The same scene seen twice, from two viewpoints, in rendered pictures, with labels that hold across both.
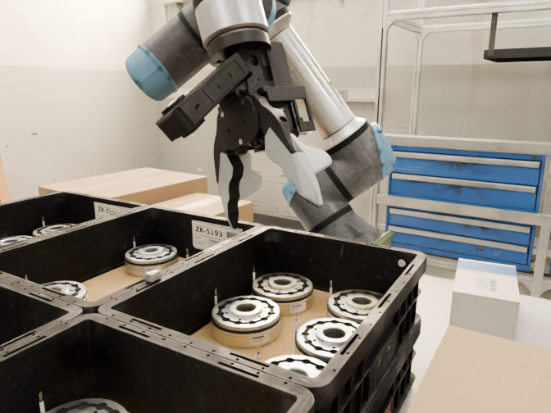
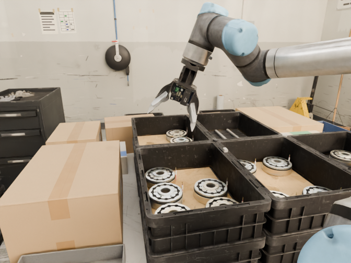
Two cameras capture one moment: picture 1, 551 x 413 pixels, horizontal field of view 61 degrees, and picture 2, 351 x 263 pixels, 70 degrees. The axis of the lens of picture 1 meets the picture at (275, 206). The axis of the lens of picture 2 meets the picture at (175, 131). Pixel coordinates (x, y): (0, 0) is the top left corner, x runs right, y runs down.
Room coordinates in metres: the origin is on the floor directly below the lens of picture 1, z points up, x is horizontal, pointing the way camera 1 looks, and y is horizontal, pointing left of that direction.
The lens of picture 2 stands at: (1.05, -0.49, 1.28)
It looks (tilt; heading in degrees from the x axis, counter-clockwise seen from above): 19 degrees down; 138
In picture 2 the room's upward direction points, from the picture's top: straight up
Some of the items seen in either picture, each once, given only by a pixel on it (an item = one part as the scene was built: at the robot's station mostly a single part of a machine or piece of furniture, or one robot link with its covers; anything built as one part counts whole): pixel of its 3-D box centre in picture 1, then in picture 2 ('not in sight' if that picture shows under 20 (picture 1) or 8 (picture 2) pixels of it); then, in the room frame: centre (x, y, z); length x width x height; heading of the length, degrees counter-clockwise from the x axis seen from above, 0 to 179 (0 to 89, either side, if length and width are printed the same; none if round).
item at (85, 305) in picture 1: (130, 247); (280, 163); (0.75, 0.25, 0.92); 0.40 x 0.30 x 0.02; 150
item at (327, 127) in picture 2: not in sight; (323, 132); (0.63, 1.04, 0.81); 0.20 x 0.15 x 0.07; 148
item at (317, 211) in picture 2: (133, 275); (278, 177); (0.75, 0.25, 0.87); 0.40 x 0.30 x 0.11; 150
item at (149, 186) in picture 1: (129, 211); not in sight; (1.41, 0.46, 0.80); 0.40 x 0.30 x 0.20; 145
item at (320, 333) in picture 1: (334, 334); (165, 191); (0.55, -0.08, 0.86); 0.05 x 0.05 x 0.01
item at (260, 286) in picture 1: (282, 285); (224, 208); (0.72, -0.01, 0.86); 0.10 x 0.10 x 0.01
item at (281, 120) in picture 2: not in sight; (272, 131); (0.42, 0.84, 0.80); 0.40 x 0.30 x 0.20; 148
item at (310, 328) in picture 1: (334, 338); (165, 192); (0.55, -0.08, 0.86); 0.10 x 0.10 x 0.01
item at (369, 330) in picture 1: (284, 285); (190, 172); (0.59, -0.01, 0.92); 0.40 x 0.30 x 0.02; 150
